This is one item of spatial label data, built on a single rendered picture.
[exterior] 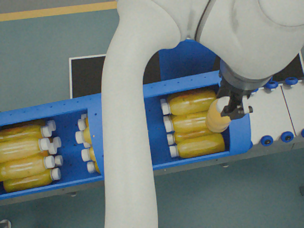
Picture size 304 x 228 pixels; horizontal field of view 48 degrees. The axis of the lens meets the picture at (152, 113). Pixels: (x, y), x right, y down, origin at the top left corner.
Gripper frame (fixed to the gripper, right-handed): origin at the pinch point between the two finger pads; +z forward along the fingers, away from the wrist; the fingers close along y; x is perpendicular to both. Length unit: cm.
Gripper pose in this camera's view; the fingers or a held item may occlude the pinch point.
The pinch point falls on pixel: (226, 101)
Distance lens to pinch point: 80.0
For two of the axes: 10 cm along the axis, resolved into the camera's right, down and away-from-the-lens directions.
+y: -1.8, -9.5, 2.6
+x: -9.8, 1.9, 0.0
